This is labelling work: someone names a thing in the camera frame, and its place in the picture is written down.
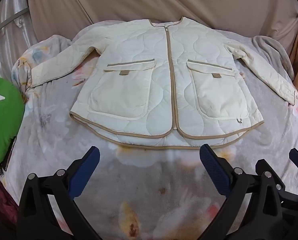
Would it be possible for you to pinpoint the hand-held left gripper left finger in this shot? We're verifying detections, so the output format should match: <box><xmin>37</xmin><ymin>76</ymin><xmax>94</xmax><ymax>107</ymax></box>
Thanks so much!
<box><xmin>16</xmin><ymin>145</ymin><xmax>101</xmax><ymax>240</ymax></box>

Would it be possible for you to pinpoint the silver satin curtain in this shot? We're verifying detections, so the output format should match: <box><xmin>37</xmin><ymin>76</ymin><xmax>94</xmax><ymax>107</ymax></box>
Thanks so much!
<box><xmin>0</xmin><ymin>0</ymin><xmax>38</xmax><ymax>81</ymax></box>

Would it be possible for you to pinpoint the cream quilted jacket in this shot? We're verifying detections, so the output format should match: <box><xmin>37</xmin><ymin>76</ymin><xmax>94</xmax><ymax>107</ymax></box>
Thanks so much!
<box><xmin>29</xmin><ymin>16</ymin><xmax>296</xmax><ymax>150</ymax></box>

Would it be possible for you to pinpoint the grey metal rod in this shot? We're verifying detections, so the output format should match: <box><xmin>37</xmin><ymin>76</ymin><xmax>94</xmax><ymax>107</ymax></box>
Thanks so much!
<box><xmin>0</xmin><ymin>6</ymin><xmax>29</xmax><ymax>38</ymax></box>

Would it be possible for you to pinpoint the black flat device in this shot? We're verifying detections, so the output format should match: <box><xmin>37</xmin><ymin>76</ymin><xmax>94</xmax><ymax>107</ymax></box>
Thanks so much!
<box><xmin>0</xmin><ymin>136</ymin><xmax>17</xmax><ymax>172</ymax></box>

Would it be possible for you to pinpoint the green cushion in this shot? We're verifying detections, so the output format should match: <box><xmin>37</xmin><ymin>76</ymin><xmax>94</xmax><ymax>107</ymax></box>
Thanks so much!
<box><xmin>0</xmin><ymin>72</ymin><xmax>25</xmax><ymax>164</ymax></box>

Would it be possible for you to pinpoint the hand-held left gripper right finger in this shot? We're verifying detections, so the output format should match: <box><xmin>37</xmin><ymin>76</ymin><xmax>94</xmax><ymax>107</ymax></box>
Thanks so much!
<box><xmin>200</xmin><ymin>144</ymin><xmax>284</xmax><ymax>240</ymax></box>

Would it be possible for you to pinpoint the beige backdrop sheet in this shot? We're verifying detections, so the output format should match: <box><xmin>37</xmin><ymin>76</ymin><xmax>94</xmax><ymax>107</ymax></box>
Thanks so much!
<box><xmin>26</xmin><ymin>0</ymin><xmax>298</xmax><ymax>46</ymax></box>

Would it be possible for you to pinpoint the grey floral blanket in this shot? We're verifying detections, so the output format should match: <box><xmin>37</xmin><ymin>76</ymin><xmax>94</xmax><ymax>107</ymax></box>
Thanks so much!
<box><xmin>11</xmin><ymin>27</ymin><xmax>298</xmax><ymax>240</ymax></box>

